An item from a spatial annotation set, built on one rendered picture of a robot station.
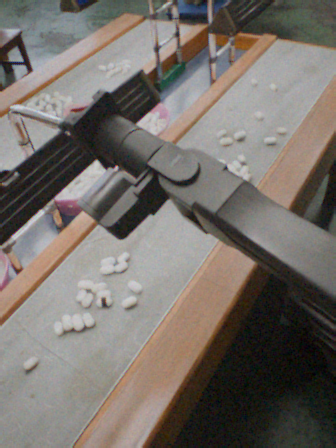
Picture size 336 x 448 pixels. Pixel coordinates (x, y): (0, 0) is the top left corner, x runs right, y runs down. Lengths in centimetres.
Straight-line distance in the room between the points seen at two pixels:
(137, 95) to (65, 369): 57
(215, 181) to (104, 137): 17
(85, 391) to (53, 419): 7
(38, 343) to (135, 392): 25
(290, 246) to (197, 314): 50
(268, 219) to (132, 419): 50
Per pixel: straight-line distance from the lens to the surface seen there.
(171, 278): 94
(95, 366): 86
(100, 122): 53
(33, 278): 99
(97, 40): 203
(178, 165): 42
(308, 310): 138
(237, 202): 39
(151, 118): 144
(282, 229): 38
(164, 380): 80
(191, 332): 83
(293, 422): 159
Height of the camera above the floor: 150
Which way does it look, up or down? 47 degrees down
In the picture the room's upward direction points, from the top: 9 degrees counter-clockwise
